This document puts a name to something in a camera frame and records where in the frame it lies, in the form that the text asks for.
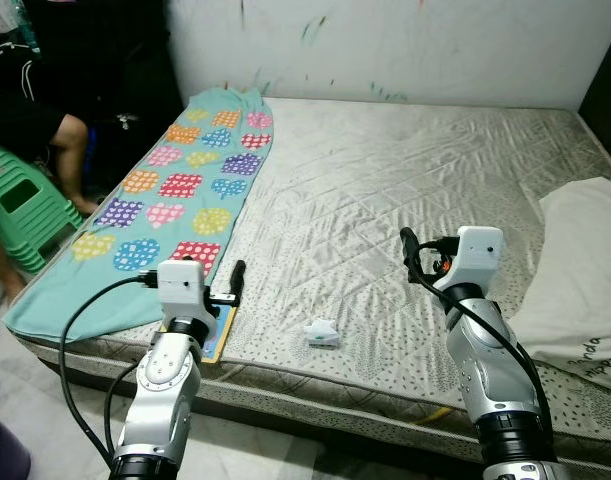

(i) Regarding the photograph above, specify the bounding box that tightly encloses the yellow and blue picture book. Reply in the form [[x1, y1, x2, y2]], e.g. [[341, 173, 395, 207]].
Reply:
[[161, 300, 236, 364]]

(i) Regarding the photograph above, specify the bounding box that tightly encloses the white pillow with black lettering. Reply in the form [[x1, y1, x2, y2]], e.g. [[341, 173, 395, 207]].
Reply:
[[508, 178, 611, 393]]

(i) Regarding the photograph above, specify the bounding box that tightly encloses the grey quilted mattress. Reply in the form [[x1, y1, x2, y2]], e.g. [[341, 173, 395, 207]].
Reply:
[[10, 97, 611, 471]]

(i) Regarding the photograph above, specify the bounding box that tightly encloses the teal blanket with colourful hearts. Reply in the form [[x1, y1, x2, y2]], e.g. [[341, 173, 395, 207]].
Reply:
[[3, 88, 275, 343]]

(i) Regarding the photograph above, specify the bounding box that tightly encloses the green plastic stool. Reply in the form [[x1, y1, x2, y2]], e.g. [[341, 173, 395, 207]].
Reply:
[[0, 140, 86, 276]]

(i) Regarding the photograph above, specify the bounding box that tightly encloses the black fabric cabinet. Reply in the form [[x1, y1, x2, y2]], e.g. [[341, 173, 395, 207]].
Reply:
[[25, 0, 186, 191]]

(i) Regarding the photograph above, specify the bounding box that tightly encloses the purple plastic bin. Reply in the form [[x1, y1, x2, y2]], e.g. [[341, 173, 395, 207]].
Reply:
[[0, 410, 32, 480]]

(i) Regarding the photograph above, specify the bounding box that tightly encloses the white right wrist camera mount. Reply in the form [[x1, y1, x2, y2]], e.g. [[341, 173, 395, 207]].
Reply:
[[451, 226, 506, 291]]

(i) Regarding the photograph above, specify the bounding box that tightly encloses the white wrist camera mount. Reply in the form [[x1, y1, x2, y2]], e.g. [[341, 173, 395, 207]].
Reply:
[[157, 259, 208, 323], [451, 226, 506, 291]]

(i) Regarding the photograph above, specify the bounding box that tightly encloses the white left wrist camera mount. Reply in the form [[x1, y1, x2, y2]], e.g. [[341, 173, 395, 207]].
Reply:
[[157, 259, 208, 323]]

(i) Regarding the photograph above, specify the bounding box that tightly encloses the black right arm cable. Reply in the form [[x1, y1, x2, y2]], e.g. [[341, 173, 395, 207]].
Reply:
[[405, 250, 556, 441]]

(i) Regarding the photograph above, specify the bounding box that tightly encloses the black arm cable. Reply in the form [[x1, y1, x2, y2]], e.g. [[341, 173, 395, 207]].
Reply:
[[405, 250, 556, 441], [58, 274, 161, 467]]

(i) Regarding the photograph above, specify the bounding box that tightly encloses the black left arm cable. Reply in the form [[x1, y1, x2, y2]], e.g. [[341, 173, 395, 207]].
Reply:
[[58, 274, 161, 467]]

